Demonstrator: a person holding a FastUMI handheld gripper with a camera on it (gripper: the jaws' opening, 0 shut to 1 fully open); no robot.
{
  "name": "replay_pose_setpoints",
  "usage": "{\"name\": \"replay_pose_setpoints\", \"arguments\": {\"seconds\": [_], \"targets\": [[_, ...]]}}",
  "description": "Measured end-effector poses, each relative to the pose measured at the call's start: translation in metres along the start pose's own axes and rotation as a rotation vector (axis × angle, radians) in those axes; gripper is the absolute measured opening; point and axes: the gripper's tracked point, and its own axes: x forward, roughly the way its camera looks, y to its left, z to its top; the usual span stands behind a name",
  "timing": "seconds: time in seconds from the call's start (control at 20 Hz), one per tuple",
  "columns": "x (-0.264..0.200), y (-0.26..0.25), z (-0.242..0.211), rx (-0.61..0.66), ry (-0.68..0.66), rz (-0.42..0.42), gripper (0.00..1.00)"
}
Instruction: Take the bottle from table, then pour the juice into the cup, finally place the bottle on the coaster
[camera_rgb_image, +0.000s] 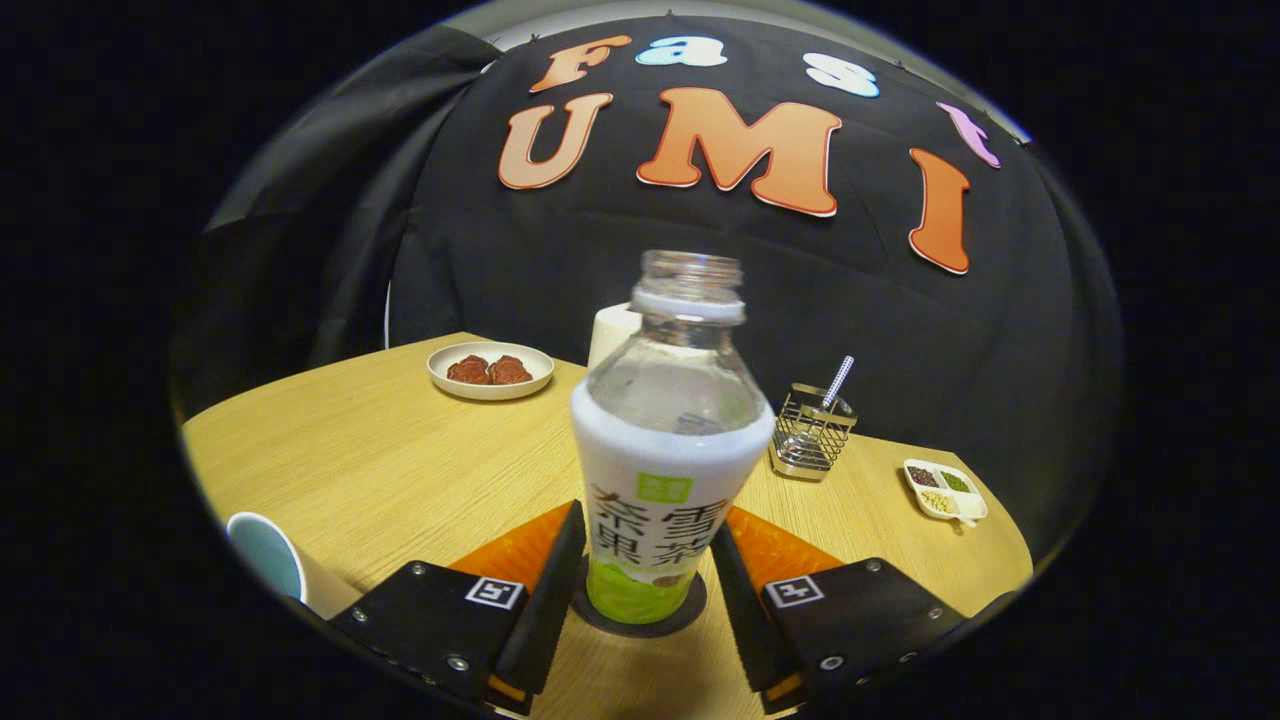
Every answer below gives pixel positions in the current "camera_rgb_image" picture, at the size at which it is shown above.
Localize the clear juice bottle white label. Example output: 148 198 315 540
570 250 777 626

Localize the white divided bean dish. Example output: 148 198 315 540
902 458 990 528

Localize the dark round coaster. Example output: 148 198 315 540
571 555 709 639

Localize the white toaster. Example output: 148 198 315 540
586 303 643 371

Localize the wooden table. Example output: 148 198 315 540
180 332 1034 720

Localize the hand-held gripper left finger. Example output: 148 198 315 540
330 500 588 716

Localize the white cup blue inside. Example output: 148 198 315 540
225 511 363 621

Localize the wire mesh holder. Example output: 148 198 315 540
768 383 859 483

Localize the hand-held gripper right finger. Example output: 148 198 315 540
710 505 969 715

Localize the small white plate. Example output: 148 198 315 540
427 342 555 402

